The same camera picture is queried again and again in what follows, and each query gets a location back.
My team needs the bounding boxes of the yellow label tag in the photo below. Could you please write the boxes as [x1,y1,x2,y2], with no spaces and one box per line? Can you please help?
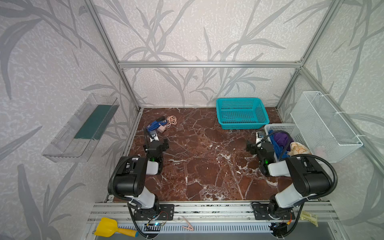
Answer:
[300,211,319,227]

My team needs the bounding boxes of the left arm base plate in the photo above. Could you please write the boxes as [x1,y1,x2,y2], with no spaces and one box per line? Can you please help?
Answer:
[134,204,175,221]

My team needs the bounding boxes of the beige rubber bands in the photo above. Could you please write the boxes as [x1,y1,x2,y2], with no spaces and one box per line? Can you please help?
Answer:
[167,116,177,126]

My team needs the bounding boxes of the blue towel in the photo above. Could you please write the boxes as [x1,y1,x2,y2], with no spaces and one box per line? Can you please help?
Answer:
[268,130,289,160]

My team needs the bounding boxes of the white plastic laundry basket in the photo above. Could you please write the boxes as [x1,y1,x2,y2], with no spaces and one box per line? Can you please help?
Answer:
[264,124,307,162]

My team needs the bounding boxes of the pink clothespin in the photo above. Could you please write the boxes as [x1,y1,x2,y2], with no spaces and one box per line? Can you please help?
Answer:
[182,217,195,232]

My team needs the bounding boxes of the clear plastic wall shelf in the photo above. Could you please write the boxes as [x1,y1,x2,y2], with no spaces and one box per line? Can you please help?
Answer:
[42,94,120,163]

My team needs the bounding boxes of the yellow plastic scoop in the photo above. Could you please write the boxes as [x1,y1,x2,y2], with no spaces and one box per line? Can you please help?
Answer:
[94,218,139,238]

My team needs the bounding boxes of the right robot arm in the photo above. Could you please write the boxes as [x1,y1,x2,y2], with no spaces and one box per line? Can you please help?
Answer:
[246,141,338,219]

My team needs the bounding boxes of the purple cloth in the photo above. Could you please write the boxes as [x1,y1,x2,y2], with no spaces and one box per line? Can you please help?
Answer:
[274,132,294,151]

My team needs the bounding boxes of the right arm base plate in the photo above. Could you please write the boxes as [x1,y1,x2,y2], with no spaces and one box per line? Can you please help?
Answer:
[251,202,296,221]

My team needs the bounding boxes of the teal plastic basket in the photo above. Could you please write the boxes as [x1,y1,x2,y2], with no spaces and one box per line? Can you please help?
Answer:
[216,98,270,130]

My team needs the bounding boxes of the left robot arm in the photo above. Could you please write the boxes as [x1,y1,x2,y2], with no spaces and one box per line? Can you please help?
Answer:
[108,139,169,218]

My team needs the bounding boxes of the orange patterned towel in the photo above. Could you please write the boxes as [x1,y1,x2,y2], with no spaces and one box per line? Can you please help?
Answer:
[288,142,312,156]

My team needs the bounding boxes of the white wire mesh basket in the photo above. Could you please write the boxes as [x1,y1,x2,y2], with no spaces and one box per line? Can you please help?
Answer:
[291,91,363,163]

